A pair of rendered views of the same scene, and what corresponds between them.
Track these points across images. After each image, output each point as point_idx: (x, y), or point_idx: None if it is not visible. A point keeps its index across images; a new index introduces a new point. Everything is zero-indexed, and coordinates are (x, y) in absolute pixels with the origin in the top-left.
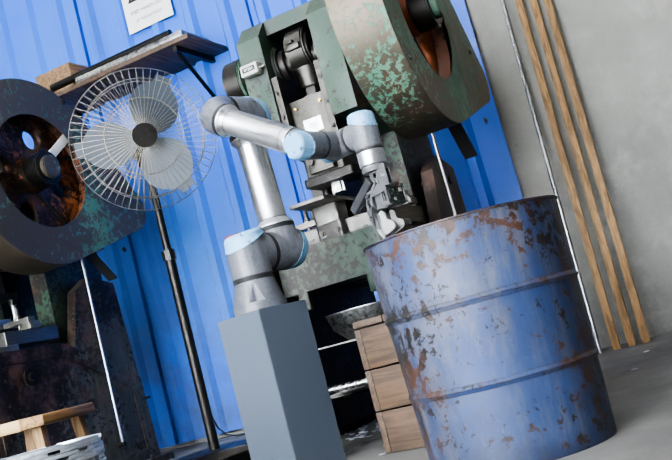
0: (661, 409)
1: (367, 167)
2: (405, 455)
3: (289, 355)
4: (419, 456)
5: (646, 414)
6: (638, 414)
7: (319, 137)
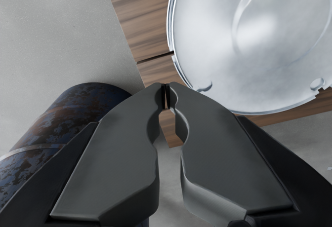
0: (169, 151)
1: None
2: None
3: None
4: (103, 25)
5: (161, 148)
6: (164, 144)
7: None
